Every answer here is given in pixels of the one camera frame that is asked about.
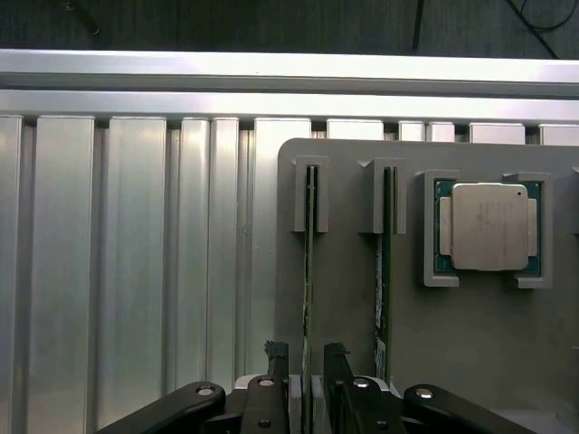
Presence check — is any silver CPU on green board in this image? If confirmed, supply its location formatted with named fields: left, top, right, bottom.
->
left=433, top=180, right=543, bottom=276

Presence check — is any grey parts rack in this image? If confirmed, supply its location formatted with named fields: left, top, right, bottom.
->
left=273, top=137, right=579, bottom=434

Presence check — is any black cable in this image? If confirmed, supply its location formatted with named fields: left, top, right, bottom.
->
left=410, top=0, right=426, bottom=51
left=509, top=0, right=579, bottom=59

